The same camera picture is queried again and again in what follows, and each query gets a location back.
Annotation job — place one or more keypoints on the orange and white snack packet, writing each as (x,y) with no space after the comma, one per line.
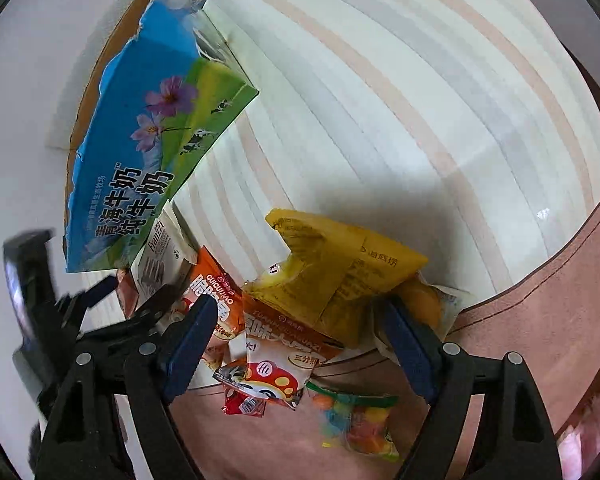
(275,355)

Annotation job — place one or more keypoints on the colourful candy bag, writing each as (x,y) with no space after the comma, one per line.
(360,425)

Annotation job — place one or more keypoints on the white wafer packet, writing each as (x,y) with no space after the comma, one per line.
(155,255)

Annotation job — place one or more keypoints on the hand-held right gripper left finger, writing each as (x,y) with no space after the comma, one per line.
(187,347)

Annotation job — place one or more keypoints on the red snack packet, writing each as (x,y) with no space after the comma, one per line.
(240,402)

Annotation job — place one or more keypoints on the yellow snack packet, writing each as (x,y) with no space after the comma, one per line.
(330,260)

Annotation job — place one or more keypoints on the brown snack packet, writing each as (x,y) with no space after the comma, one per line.
(126,295)

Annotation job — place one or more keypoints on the bread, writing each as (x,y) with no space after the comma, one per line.
(422,305)

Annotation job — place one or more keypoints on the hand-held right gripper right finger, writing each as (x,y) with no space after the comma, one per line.
(410,355)

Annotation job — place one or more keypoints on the blue printed cardboard box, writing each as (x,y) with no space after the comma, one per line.
(120,160)

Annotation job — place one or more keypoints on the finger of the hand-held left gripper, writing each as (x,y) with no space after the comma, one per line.
(92,295)
(145,317)

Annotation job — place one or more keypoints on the striped blanket with pink border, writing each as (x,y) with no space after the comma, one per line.
(380,110)

